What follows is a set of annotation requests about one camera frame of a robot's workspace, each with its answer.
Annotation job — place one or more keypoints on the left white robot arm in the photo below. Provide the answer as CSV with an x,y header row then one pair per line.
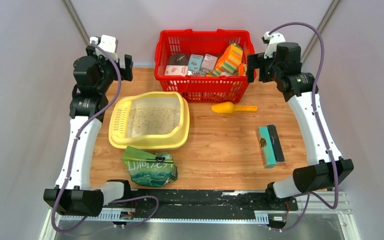
x,y
72,194

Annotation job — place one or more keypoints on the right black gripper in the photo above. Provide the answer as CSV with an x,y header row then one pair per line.
x,y
257,61

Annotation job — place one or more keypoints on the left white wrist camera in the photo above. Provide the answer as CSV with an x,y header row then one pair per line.
x,y
107,43

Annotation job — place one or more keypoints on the red plastic shopping basket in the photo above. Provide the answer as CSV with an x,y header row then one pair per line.
x,y
197,86

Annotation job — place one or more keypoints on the yellow litter box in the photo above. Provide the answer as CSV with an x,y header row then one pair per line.
x,y
154,120

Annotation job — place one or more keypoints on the teal rectangular box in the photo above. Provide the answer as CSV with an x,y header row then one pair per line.
x,y
267,147

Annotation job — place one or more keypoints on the pink grey small box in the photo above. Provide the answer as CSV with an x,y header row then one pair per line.
x,y
208,63

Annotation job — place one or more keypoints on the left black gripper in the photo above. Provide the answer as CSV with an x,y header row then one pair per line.
x,y
128,65

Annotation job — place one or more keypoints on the yellow plastic scoop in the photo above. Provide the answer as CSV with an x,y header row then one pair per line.
x,y
229,108

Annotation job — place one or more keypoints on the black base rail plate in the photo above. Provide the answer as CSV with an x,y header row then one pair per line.
x,y
202,206

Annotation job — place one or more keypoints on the dark brown box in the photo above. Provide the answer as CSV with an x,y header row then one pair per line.
x,y
178,59

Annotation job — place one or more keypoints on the orange green striped sponge pack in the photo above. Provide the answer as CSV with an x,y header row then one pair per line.
x,y
229,61

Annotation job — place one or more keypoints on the green litter bag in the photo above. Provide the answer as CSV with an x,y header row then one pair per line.
x,y
148,169

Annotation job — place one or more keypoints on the orange small packet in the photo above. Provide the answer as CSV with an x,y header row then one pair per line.
x,y
241,70

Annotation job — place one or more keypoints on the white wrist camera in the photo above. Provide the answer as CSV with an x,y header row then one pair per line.
x,y
272,40
107,43

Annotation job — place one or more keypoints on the teal small box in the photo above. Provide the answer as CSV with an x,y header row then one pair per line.
x,y
195,62

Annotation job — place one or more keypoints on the white red small box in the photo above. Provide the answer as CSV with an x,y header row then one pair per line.
x,y
176,70

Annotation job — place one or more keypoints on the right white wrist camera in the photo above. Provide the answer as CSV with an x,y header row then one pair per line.
x,y
272,40

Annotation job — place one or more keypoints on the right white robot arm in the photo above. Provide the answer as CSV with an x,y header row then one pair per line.
x,y
326,166

